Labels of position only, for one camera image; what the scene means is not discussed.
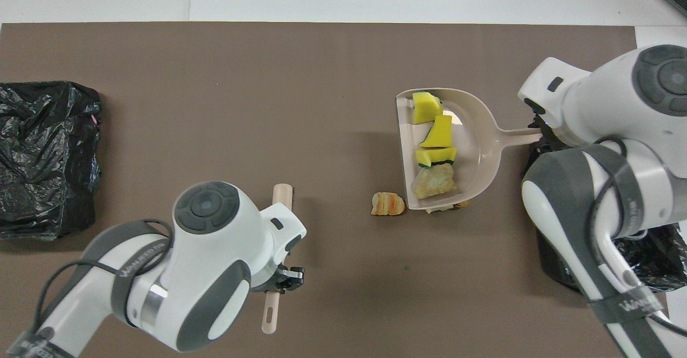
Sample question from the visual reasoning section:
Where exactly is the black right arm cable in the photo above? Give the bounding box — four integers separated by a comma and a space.
588, 135, 687, 337

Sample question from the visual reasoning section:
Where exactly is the brown table mat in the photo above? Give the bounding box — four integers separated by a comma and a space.
0, 23, 674, 358

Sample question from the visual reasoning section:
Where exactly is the black bag lined bin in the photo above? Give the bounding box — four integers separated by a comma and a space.
0, 81, 103, 240
523, 146, 687, 294

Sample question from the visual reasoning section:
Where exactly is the beige hand brush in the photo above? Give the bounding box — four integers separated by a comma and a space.
261, 184, 294, 335

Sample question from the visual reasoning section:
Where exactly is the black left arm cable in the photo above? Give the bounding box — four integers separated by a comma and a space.
33, 218, 173, 342

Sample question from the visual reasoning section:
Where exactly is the beige plastic dustpan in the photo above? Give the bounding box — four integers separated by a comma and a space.
396, 88, 543, 211

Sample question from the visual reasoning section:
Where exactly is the orange striped toy croissant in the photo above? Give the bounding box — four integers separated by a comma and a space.
371, 192, 406, 216

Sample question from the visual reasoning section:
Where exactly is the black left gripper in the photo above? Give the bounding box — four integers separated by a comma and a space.
266, 266, 305, 294

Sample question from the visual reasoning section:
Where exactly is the beige toy pastry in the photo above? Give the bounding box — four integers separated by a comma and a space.
412, 163, 459, 199

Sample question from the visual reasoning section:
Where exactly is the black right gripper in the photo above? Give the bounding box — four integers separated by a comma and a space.
529, 100, 563, 154

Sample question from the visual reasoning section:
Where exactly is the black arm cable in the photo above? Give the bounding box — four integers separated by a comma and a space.
588, 135, 687, 337
33, 218, 173, 342

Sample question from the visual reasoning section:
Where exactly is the notched yellow sponge piece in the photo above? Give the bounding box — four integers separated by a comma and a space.
412, 92, 444, 126

